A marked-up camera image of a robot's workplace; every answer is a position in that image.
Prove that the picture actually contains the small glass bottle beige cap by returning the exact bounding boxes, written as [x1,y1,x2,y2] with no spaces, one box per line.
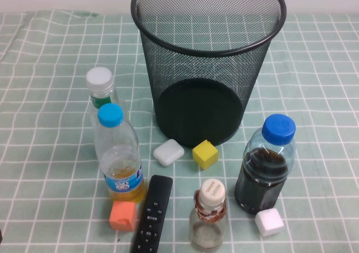
[189,178,228,250]

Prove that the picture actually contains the clear bottle white cap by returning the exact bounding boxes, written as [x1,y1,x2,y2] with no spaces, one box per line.
[85,67,128,125]

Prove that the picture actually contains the black mesh wastebasket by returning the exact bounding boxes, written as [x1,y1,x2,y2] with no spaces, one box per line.
[130,0,288,149]

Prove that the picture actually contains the white earbud case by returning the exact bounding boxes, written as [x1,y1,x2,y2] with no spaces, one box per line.
[153,139,185,167]

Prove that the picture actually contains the yellow cube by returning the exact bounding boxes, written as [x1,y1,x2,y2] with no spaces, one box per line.
[192,139,219,170]

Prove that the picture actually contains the yellow liquid bottle light-blue cap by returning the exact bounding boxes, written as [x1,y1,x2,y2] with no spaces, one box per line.
[94,103,147,204]

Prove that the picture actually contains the black remote control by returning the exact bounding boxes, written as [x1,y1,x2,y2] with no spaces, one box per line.
[129,174,174,253]

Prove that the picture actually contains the dark liquid bottle blue cap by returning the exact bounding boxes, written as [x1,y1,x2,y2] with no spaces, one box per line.
[234,114,297,215]

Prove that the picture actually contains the orange cube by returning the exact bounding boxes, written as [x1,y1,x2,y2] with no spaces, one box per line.
[108,200,138,232]

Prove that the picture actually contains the white cube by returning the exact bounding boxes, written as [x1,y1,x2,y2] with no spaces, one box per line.
[254,208,284,237]

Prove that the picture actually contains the green checked tablecloth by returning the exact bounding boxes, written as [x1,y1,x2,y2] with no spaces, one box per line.
[0,9,359,253]

